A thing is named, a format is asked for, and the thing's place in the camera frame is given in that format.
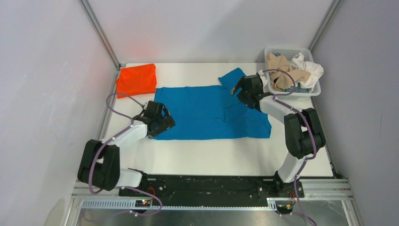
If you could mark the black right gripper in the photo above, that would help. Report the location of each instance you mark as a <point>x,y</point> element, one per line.
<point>241,97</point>

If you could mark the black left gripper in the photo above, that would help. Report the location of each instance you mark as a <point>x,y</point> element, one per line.
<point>167,122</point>

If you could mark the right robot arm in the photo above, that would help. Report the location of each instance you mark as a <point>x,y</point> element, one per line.
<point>304,135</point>

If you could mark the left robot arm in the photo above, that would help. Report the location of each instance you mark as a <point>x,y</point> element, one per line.
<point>100,165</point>

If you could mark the beige t shirt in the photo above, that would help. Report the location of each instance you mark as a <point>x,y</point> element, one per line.
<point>279,80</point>

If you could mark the white plastic laundry basket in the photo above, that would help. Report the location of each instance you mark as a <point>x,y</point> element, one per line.
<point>289,52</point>

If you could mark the light blue t shirt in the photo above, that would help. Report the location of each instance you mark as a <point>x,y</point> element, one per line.
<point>298,89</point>

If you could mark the folded orange t shirt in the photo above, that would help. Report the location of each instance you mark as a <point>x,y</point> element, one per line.
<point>137,80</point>

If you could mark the left controller board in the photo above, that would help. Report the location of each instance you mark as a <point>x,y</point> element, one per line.
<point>143,203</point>

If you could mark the controller board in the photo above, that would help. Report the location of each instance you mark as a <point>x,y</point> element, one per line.
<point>143,203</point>
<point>284,209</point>

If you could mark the right controller board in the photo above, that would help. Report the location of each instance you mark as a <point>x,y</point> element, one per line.
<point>284,209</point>

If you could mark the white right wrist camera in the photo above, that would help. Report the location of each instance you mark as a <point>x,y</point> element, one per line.
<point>263,77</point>

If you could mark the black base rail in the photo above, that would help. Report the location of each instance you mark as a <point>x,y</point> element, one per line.
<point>215,191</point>

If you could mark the right aluminium frame post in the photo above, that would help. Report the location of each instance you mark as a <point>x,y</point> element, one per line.
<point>329,15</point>

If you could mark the aluminium frame post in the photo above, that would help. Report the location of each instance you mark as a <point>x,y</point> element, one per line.
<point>89,12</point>
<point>329,15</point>

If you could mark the left aluminium frame post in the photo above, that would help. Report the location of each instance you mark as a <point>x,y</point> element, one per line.
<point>89,12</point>

